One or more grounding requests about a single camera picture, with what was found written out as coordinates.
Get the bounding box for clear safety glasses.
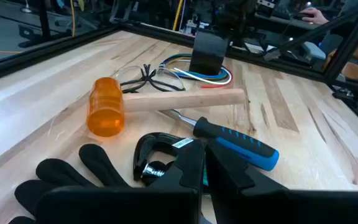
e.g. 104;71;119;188
112;63;186;94

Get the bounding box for black and blue screwdriver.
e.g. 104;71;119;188
159;108;280;172

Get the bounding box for thick yellow cable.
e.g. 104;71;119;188
172;0;185;31

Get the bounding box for black C-clamp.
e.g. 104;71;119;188
132;132;198;187

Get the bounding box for yellow wire loop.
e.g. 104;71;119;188
166;57;198;76

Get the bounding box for black and grey work glove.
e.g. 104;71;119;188
7;143;130;224

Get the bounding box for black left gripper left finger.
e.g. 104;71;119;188
36;139;205;224

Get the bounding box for black duct tape roll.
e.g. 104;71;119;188
188;30;230;77

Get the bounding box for round grey floor stand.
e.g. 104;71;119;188
20;0;34;14

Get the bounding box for green wire loop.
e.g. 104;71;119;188
163;53;228;78

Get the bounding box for person's hand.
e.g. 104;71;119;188
299;6;329;26

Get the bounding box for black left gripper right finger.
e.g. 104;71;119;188
205;139;358;224

